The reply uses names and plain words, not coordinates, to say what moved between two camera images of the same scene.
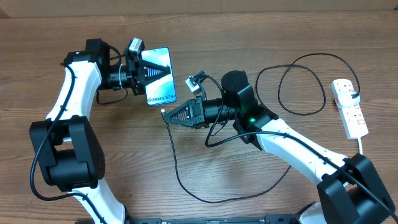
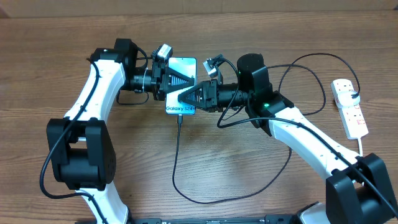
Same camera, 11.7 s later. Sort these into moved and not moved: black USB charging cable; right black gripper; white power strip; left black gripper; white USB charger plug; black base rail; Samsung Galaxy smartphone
Moved: black USB charging cable; Samsung Galaxy smartphone; left black gripper; right black gripper
Not moved: white power strip; black base rail; white USB charger plug
